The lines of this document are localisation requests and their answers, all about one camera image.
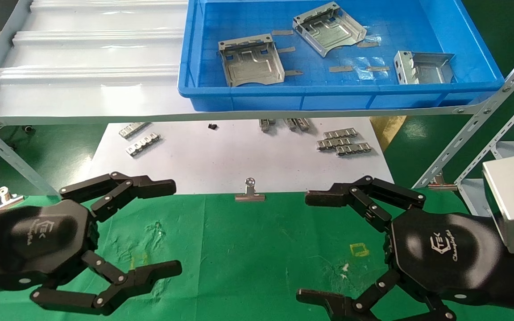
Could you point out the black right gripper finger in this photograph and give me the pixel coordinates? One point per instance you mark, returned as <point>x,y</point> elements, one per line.
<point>337,307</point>
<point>328,196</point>

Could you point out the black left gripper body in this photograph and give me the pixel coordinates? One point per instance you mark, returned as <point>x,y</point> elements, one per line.
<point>38,236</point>

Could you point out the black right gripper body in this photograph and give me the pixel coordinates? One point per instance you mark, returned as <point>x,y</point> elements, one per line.
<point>444,254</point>

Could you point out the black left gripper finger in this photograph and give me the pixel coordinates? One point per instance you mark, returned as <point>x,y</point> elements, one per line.
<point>150,276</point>
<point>150,187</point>

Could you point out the stamped sheet metal bracket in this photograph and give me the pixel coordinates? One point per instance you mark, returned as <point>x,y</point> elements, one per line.
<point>250,67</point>
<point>333,38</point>
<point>426,71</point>

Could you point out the small notched metal strip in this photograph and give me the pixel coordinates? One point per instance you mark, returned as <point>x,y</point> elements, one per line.
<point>134,129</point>
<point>143,145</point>
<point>266,124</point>
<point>340,133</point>
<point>302,124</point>
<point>353,149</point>
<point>290,123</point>
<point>333,142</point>

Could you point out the green cloth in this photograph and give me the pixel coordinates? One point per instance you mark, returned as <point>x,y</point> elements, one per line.
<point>239,249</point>

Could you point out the grey metal shelf rack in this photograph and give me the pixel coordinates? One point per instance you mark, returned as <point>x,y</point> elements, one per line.
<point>83,119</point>

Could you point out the black caster wheel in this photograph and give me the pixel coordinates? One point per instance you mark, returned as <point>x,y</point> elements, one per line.
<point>27,129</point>

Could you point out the grey tape strip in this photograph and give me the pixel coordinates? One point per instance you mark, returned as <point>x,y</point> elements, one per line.
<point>293,72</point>
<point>282,32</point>
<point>377,68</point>
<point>367,44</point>
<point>286,49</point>
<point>341,68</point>

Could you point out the clear plastic film scrap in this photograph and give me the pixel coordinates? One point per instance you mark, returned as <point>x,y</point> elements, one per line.
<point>364,72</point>

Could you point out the white corrugated plastic panel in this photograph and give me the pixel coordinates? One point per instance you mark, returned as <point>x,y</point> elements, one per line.
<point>92,49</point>

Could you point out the blue plastic bin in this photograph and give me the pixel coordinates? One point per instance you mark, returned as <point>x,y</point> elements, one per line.
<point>248,18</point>

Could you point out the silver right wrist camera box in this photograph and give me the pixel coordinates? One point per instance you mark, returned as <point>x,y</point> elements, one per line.
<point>513,200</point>

